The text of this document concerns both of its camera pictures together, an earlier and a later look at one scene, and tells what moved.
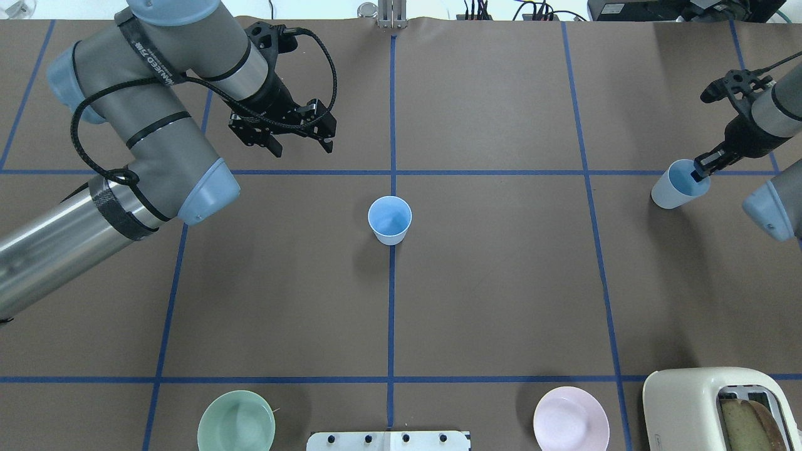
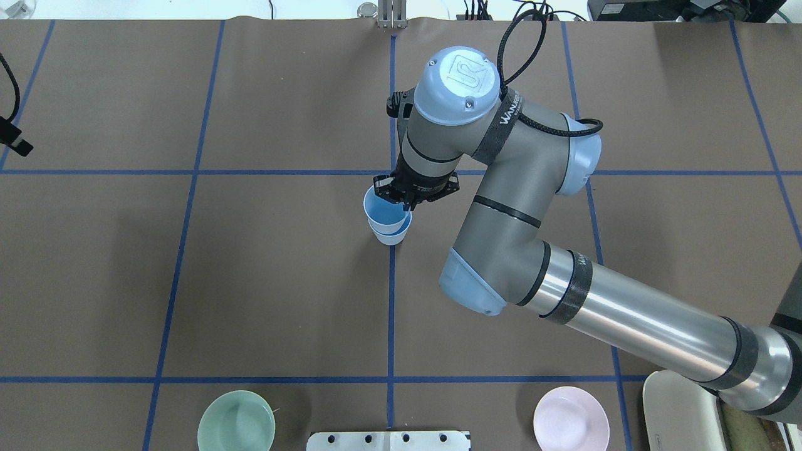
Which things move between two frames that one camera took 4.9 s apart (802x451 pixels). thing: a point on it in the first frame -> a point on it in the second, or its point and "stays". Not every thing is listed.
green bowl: x=237 y=420 stays
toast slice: x=749 y=427 stays
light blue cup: x=677 y=188 -> x=384 y=217
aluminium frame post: x=392 y=14 stays
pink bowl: x=569 y=418 stays
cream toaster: x=682 y=409 stays
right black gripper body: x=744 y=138 -> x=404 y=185
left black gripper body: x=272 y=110 -> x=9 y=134
